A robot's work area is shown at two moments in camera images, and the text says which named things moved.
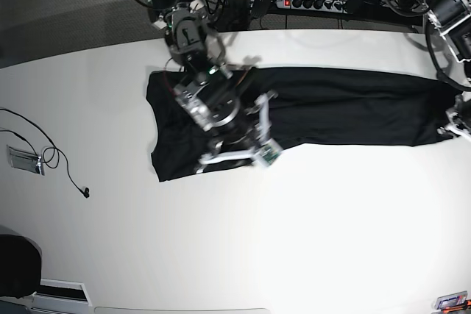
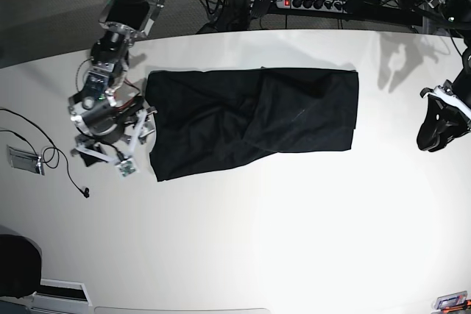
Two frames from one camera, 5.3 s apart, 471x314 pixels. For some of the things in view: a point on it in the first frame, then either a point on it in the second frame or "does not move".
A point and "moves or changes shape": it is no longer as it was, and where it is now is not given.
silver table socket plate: [23, 160] does not move
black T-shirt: [308, 107] moves or changes shape
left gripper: [242, 133] -> [117, 121]
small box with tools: [453, 302] does not move
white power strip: [321, 4] does not move
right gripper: [459, 114] -> [458, 93]
